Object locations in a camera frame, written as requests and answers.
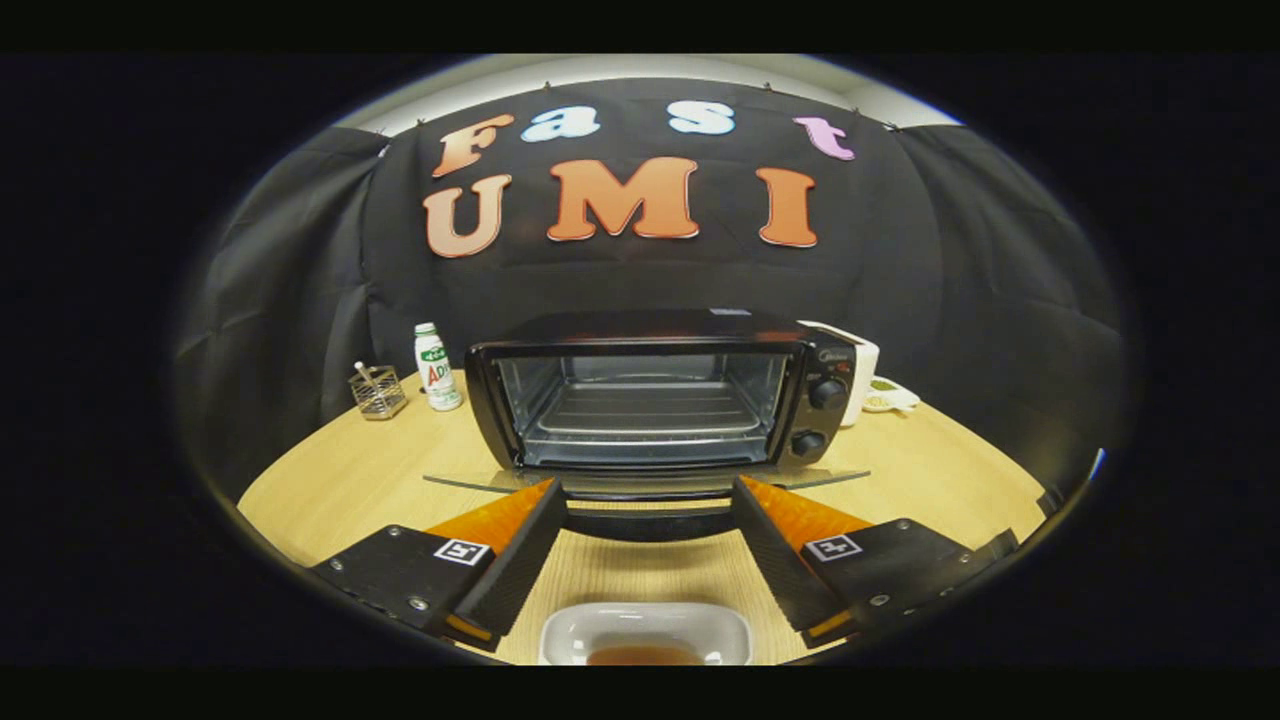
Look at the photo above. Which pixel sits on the white rectangular plate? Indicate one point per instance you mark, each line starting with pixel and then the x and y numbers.
pixel 610 625

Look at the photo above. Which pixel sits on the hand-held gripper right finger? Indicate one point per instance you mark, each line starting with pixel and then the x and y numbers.
pixel 775 570

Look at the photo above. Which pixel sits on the small white snack dish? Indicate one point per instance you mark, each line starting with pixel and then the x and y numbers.
pixel 890 398

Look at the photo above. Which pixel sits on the white pop-up toaster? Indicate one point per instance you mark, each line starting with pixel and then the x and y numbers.
pixel 866 375

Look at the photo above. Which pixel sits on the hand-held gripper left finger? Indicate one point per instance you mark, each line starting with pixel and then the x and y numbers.
pixel 520 570

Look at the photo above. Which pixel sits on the white bottle green label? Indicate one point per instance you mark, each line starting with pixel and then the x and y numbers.
pixel 437 375

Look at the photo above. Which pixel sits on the black toaster oven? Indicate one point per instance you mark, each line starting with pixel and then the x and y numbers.
pixel 650 330

